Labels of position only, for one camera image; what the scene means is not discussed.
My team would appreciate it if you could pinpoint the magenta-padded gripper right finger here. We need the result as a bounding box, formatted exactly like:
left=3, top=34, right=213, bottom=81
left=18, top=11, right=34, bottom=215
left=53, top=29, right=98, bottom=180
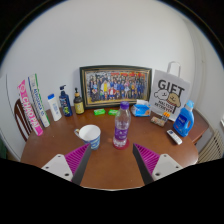
left=132, top=143, right=184, bottom=186

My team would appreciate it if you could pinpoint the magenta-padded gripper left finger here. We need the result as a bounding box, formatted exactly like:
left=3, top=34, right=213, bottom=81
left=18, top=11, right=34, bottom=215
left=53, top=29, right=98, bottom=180
left=41, top=143, right=93, bottom=186

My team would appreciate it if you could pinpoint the clear purple-capped water bottle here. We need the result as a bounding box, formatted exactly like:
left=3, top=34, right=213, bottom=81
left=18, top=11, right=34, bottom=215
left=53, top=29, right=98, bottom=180
left=112, top=101, right=132, bottom=149

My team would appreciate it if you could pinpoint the blue and white mug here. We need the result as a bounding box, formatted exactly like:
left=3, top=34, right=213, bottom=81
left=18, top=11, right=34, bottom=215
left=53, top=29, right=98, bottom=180
left=73, top=124, right=102, bottom=151

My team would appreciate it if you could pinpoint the white remote control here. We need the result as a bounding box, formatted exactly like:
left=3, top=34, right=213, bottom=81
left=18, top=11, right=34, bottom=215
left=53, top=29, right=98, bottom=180
left=166, top=129, right=183, bottom=146

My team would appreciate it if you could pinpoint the small beige snack pack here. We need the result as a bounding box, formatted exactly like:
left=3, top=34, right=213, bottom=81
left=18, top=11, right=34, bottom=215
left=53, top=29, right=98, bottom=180
left=150, top=115, right=166, bottom=128

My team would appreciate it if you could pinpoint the blue detergent bottle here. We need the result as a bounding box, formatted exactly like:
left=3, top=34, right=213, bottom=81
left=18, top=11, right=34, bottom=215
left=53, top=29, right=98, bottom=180
left=172, top=99, right=196, bottom=138

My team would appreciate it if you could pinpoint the blue tissue pack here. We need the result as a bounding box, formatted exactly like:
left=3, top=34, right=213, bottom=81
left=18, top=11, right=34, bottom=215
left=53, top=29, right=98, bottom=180
left=130, top=99, right=152, bottom=118

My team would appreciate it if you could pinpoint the small green pack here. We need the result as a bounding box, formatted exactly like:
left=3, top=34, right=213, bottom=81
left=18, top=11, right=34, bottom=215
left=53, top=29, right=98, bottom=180
left=107, top=108, right=120, bottom=116
left=93, top=108, right=107, bottom=116

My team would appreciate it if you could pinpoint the amber yellow-labelled pump bottle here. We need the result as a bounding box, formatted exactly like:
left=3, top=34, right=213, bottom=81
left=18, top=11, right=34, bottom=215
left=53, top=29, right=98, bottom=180
left=73, top=87, right=86, bottom=116

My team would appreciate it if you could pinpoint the dark blue pump bottle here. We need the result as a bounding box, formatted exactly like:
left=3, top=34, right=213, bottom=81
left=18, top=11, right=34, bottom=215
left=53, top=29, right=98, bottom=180
left=58, top=84, right=74, bottom=118

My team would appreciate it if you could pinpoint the white blue-capped lotion bottle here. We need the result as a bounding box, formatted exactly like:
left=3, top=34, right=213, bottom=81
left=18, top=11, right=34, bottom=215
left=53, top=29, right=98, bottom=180
left=47, top=93, right=63, bottom=122

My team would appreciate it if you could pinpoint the white radiator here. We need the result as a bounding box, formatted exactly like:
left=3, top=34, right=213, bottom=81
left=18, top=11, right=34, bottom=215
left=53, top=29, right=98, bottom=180
left=198, top=129, right=224, bottom=164

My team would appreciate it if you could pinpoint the dark wooden chair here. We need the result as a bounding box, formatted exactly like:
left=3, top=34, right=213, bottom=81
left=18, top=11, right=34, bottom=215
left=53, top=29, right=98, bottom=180
left=13, top=98, right=34, bottom=143

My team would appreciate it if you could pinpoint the white shuttlecock tube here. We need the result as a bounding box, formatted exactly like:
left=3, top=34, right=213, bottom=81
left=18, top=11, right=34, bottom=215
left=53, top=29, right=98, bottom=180
left=27, top=73, right=51, bottom=128

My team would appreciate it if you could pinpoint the pink shuttlecock tube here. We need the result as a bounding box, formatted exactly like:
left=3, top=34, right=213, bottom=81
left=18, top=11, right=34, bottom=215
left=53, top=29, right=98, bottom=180
left=17, top=79, right=44, bottom=137

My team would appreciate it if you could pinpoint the white paper gift bag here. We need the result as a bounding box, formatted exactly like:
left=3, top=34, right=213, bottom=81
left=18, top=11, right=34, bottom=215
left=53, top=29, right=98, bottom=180
left=148, top=61, right=192, bottom=122

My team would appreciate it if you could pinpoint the framed group photo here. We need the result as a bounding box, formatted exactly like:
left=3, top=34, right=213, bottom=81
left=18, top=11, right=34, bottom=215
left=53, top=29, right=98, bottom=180
left=79, top=65, right=153, bottom=110

